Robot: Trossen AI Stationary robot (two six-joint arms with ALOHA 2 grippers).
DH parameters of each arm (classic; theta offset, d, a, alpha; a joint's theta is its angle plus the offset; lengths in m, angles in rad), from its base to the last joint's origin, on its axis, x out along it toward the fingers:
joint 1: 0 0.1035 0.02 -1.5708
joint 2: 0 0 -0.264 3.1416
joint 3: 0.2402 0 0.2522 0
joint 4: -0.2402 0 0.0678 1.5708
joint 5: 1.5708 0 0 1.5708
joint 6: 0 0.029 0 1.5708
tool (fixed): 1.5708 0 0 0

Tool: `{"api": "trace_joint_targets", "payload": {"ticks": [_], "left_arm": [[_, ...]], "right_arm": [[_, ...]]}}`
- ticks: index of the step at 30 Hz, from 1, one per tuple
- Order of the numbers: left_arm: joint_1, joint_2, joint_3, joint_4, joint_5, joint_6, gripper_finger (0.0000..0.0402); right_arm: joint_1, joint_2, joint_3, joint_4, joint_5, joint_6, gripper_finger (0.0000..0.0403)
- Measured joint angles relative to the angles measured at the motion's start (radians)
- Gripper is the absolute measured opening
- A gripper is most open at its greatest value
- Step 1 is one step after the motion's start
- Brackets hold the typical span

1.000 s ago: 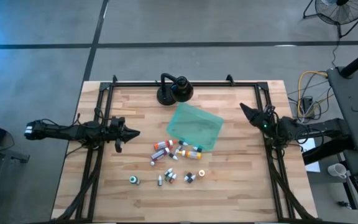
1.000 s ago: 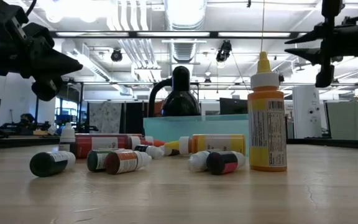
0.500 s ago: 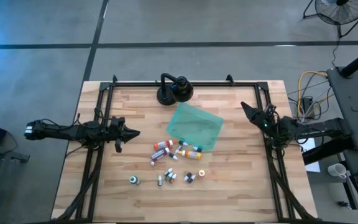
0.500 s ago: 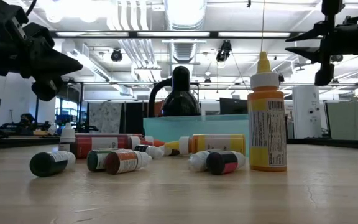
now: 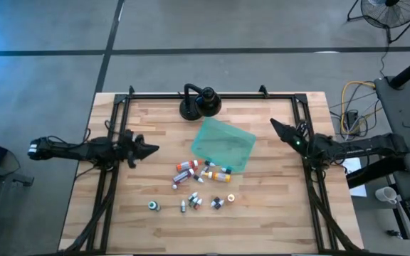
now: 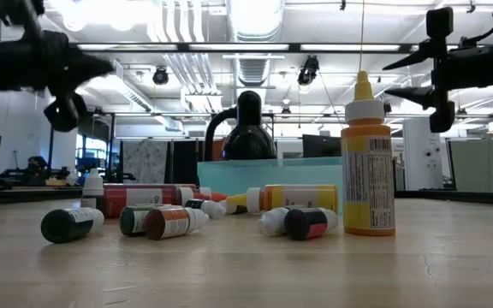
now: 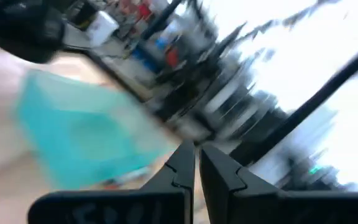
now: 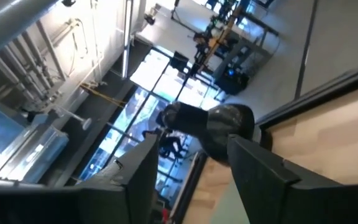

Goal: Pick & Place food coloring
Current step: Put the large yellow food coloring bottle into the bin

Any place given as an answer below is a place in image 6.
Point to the large yellow food coloring bottle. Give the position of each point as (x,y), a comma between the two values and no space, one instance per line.
(302,197)
(368,192)

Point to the person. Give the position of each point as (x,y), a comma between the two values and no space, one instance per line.
(37,163)

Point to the small dark green coloring bottle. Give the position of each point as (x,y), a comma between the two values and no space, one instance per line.
(64,226)

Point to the black overhead light bar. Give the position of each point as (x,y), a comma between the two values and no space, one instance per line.
(294,47)

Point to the small white-capped coloring bottle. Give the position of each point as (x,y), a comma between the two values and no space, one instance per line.
(93,186)

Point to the small black bottle pink label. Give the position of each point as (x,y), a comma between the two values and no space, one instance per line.
(310,224)

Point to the white pillar cabinet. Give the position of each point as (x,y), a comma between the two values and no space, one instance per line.
(422,154)

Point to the speckled grey panel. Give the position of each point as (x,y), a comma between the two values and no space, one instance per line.
(144,160)

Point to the black ceiling spotlight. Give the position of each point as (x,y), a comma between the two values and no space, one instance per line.
(160,76)
(387,108)

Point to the black overhead rig camera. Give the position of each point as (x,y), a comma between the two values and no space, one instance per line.
(308,70)

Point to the black partition panel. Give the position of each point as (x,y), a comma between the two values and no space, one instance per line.
(186,162)

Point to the translucent teal plastic bin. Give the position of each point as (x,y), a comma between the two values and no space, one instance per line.
(272,171)

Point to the black computer monitor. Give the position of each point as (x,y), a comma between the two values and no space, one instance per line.
(321,146)

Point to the silver ventilation duct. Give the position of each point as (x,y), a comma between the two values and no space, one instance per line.
(255,25)

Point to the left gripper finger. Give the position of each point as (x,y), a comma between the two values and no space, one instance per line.
(88,76)
(92,62)

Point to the small black food coloring bottle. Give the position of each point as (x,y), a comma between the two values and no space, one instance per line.
(195,204)

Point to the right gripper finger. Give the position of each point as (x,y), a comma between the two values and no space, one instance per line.
(422,96)
(422,55)

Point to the small brown orange coloring bottle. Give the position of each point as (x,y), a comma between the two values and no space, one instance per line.
(174,223)

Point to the black gooseneck desk lamp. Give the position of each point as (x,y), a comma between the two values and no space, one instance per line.
(248,145)

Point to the large red food coloring bottle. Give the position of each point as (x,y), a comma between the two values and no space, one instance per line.
(118,203)

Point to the small black bottle white label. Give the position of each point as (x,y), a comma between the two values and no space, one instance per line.
(131,220)

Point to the green partition screen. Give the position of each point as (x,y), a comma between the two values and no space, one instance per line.
(482,167)

